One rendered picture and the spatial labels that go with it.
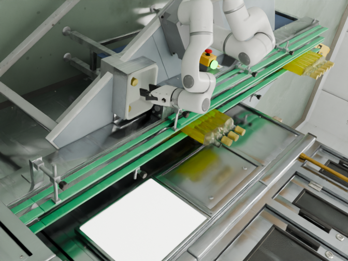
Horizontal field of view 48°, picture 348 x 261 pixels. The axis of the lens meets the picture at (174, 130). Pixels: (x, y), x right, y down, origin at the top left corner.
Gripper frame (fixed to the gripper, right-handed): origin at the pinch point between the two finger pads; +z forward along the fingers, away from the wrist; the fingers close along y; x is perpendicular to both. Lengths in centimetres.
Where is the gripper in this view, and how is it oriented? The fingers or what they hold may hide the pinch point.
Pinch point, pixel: (148, 90)
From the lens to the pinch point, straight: 157.8
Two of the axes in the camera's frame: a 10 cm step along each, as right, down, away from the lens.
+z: -7.7, -2.4, 5.9
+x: -0.7, -8.9, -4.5
